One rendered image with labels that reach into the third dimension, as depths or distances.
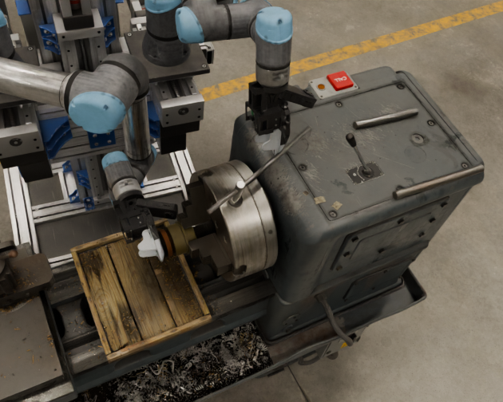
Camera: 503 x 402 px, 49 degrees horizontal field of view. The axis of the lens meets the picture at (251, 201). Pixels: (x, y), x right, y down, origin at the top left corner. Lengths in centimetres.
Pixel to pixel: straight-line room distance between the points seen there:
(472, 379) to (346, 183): 155
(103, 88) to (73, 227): 130
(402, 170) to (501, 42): 292
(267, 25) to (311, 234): 51
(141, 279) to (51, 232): 98
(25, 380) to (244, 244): 62
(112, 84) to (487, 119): 278
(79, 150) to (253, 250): 82
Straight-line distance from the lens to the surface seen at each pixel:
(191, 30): 122
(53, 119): 184
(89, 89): 134
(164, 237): 145
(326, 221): 136
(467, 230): 314
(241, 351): 191
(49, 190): 269
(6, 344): 155
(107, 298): 164
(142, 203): 152
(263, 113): 125
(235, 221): 136
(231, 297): 165
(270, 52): 118
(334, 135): 153
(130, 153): 168
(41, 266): 156
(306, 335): 200
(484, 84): 396
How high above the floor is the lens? 238
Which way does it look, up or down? 56 degrees down
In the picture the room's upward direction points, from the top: 12 degrees clockwise
